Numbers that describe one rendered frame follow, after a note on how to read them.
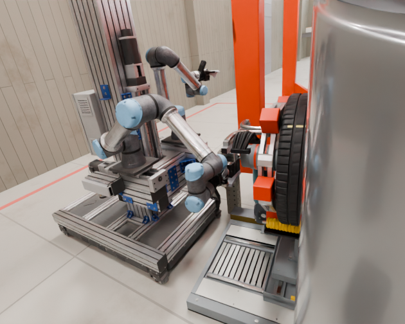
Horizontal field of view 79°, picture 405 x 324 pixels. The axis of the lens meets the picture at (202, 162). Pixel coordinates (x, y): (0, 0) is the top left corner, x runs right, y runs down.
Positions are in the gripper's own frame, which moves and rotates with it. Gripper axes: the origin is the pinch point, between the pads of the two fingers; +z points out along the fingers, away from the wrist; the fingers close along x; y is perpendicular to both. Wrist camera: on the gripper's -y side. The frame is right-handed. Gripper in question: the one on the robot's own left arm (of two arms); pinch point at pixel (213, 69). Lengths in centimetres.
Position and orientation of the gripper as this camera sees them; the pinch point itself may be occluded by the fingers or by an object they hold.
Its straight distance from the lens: 232.0
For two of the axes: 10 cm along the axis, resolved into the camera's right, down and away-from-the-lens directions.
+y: 0.1, 8.7, 5.0
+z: 7.2, -3.6, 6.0
